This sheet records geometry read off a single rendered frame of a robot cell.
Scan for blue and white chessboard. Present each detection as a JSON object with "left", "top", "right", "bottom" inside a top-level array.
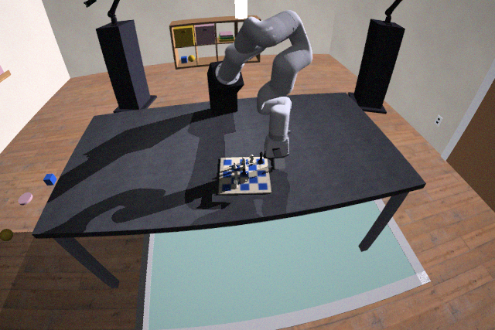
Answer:
[{"left": 218, "top": 157, "right": 271, "bottom": 195}]

